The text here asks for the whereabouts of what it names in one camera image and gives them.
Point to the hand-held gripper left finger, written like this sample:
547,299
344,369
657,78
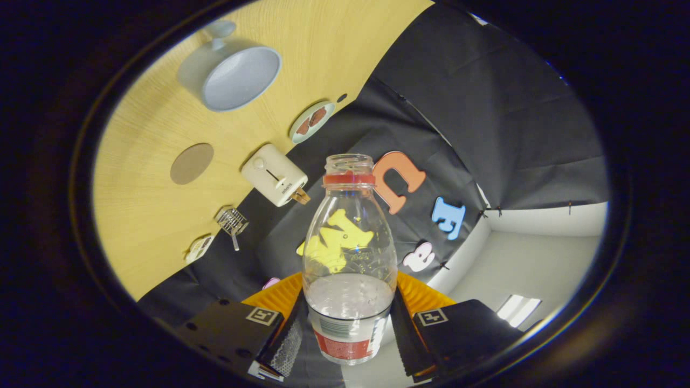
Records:
226,328

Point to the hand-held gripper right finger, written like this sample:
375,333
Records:
463,328

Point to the clear juice bottle red label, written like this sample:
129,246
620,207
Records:
350,307

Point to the round brown coaster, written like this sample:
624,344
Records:
191,163

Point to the long ceiling light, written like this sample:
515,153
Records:
517,311

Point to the small white tray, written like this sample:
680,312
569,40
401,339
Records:
199,249

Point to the brown toast slice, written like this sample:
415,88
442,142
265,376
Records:
302,196

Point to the white toaster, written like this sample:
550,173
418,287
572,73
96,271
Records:
269,175

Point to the pale green plate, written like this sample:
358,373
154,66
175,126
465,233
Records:
302,137

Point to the black backdrop cloth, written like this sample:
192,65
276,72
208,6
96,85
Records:
485,124

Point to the wooden table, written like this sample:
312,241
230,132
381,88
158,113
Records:
323,48

